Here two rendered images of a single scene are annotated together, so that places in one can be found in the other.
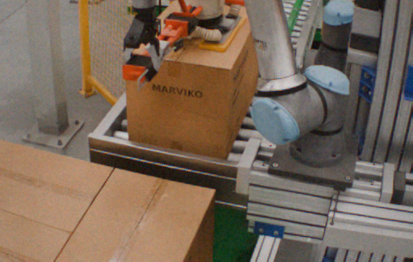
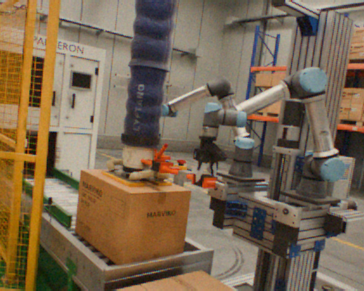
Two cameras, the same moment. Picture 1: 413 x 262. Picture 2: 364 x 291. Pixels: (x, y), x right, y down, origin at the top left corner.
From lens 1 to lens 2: 1.86 m
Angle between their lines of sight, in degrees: 58
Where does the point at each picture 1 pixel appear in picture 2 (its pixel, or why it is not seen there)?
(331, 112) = not seen: hidden behind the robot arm
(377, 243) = (360, 224)
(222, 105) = (185, 216)
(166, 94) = (155, 218)
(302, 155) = (319, 193)
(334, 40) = (249, 157)
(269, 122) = (336, 169)
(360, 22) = (293, 133)
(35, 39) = not seen: outside the picture
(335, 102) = not seen: hidden behind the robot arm
